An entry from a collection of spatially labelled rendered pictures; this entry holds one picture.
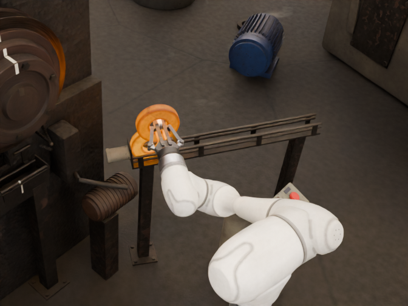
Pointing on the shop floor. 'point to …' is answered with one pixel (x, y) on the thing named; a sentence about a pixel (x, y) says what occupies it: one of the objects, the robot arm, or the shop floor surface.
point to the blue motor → (257, 46)
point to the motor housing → (107, 221)
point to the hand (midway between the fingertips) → (158, 119)
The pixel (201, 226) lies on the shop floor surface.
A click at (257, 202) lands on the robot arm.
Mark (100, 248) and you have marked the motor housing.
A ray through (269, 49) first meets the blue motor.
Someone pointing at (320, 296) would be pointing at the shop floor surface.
